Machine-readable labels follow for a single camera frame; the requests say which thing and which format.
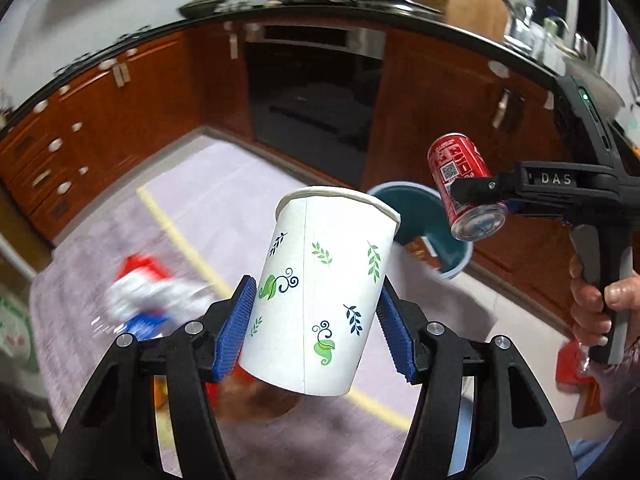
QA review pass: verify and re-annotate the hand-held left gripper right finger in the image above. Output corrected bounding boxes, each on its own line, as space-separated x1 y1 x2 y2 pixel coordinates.
377 280 578 480

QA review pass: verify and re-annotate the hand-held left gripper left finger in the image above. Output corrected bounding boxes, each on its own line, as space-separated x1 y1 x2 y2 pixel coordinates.
50 275 258 480

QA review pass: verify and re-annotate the red soda can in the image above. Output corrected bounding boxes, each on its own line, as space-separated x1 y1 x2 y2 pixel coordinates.
426 133 509 242

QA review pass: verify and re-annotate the grey-blue trash bin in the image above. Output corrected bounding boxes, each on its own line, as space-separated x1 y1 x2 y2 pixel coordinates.
366 181 473 281

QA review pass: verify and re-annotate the white leaf-print paper cup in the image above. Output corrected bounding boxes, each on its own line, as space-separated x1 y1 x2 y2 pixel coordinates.
237 186 402 397

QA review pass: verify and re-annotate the person's right forearm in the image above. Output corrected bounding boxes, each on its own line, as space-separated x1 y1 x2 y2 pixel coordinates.
595 332 640 441

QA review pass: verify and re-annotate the person's right hand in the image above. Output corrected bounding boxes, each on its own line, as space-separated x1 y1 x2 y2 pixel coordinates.
570 254 640 356

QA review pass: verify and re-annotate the wooden cabinet beside oven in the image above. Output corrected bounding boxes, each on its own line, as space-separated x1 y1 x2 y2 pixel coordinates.
372 27 601 421

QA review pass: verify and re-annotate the red white blue snack packet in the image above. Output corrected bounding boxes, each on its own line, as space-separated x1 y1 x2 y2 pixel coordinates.
105 254 216 341

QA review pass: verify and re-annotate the grey woven tablecloth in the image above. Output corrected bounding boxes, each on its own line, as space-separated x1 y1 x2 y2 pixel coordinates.
27 140 501 480

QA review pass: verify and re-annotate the red plastic packet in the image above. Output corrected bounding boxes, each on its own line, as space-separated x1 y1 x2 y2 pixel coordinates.
556 339 597 387

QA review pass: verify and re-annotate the wooden cutting board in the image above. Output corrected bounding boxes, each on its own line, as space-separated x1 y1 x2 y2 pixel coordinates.
444 0 512 43

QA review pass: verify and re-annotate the black built-in oven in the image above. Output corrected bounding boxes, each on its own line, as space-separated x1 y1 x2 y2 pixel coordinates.
244 24 387 187

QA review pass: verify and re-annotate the green white printed bag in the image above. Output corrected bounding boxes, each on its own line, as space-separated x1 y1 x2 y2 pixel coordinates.
0 285 42 377

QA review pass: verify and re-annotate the black kitchen countertop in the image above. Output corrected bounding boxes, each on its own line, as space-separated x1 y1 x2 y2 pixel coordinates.
0 0 626 131

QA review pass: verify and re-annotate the person's blue clothing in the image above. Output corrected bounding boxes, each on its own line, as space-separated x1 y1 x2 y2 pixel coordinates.
569 437 613 478

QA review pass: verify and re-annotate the wooden two-door cabinet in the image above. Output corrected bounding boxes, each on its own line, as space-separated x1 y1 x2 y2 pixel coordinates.
60 22 251 171

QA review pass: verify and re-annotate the wooden drawer cabinet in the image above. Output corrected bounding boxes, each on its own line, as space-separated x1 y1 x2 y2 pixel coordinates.
0 67 108 247

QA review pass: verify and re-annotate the dark frying pan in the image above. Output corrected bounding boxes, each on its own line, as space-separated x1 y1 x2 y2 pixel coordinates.
178 0 253 19

